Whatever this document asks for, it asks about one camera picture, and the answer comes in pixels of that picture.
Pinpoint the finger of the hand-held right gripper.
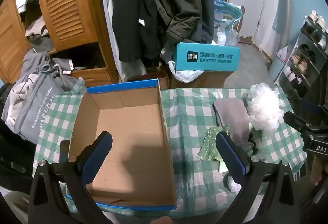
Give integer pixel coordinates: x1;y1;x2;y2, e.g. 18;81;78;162
282;111;328;139
300;101;328;115

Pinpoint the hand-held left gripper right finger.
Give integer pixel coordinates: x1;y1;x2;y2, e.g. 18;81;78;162
215;131;299;224

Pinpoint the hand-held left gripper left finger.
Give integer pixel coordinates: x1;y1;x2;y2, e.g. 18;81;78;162
28;131;113;224

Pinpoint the white mesh bath pouf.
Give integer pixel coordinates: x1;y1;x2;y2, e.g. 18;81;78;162
246;83;285;131

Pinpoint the blue-rimmed cardboard box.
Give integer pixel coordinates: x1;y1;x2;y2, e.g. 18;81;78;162
65;79;177;210

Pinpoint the person's right hand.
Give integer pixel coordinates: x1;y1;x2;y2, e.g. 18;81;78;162
311;157;328;187

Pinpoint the person's left hand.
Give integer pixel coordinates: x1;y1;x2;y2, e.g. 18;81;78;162
151;216;173;224

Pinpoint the light green paper bag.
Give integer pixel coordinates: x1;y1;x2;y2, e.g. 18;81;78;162
218;160;231;173

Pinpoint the white crumpled wrapper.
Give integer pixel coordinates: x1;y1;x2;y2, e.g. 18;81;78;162
224;174;243;192

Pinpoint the group of shoes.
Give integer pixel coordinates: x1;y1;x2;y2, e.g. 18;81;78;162
280;10;328;98

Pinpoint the green checkered tablecloth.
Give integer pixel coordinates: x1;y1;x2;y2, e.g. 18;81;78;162
34;87;308;217

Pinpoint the small white plastic bag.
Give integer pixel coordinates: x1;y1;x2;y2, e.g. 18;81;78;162
276;46;289;62

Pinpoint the grey shoe rack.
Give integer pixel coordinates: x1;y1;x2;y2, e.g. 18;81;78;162
274;10;328;102

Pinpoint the grey printed tote bag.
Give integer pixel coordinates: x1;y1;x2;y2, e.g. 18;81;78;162
1;72;64;144

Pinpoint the dark bag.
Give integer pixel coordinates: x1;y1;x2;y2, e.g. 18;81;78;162
0;82;39;189

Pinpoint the white plastic object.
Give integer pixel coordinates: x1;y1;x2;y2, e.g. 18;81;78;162
0;189;31;224

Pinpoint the teal shoe box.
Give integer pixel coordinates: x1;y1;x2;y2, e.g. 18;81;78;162
172;42;240;72

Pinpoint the white door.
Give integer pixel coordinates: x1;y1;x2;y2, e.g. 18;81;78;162
252;0;293;45

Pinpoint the grey hoodie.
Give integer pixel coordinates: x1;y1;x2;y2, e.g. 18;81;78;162
19;49;80;91

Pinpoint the blue and white plastic bag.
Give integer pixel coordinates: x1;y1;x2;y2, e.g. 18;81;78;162
214;0;244;46

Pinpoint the pile of folded clothes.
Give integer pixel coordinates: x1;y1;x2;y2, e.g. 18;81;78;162
24;15;54;53

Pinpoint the dark blue hanging coat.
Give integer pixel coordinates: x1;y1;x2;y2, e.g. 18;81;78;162
182;0;214;44

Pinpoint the wooden wardrobe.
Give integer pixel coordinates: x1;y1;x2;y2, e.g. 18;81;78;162
0;0;121;86

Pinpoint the white hanging garment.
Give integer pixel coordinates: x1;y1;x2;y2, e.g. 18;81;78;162
99;0;146;81

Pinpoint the black hanging jacket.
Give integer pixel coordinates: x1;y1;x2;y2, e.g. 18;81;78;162
112;0;167;62

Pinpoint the olive hanging jacket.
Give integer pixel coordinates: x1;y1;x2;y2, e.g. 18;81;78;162
150;0;203;44

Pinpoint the louvered wooden wardrobe door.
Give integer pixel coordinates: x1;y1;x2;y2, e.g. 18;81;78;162
34;0;103;54

